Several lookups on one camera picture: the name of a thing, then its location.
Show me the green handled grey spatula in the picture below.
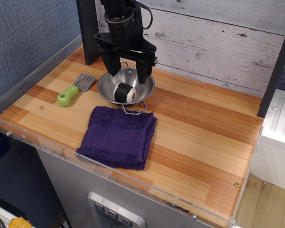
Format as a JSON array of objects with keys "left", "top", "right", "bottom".
[{"left": 57, "top": 73, "right": 95, "bottom": 107}]

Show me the yellow object at corner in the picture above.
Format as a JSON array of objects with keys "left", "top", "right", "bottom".
[{"left": 8, "top": 217, "right": 33, "bottom": 228}]

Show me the dark grey post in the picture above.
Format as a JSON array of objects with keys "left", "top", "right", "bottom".
[
  {"left": 257, "top": 39, "right": 285, "bottom": 118},
  {"left": 76, "top": 0, "right": 100, "bottom": 65}
]

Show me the clear acrylic edge guard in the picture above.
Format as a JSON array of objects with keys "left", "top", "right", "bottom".
[{"left": 0, "top": 47, "right": 263, "bottom": 228}]

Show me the dark grey left post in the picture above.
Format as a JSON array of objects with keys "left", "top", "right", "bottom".
[{"left": 76, "top": 0, "right": 100, "bottom": 65}]

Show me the black and white sushi roll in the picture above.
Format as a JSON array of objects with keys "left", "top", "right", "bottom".
[{"left": 113, "top": 83, "right": 137, "bottom": 103}]

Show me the stainless steel bowl with handles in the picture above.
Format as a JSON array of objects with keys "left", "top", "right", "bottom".
[{"left": 97, "top": 66, "right": 155, "bottom": 115}]

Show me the purple folded towel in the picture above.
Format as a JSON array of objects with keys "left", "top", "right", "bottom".
[{"left": 76, "top": 106, "right": 157, "bottom": 170}]

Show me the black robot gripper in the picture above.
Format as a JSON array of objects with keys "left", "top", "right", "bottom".
[{"left": 94, "top": 16, "right": 157, "bottom": 84}]

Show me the dark grey right post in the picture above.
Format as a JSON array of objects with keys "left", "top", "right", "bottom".
[{"left": 257, "top": 39, "right": 285, "bottom": 118}]

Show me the silver cabinet with buttons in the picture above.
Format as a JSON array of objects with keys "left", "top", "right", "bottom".
[{"left": 35, "top": 148, "right": 226, "bottom": 228}]

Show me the white aluminium side unit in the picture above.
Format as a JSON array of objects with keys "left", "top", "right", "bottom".
[{"left": 250, "top": 89, "right": 285, "bottom": 189}]

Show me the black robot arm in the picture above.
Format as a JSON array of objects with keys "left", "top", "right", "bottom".
[{"left": 95, "top": 0, "right": 157, "bottom": 84}]

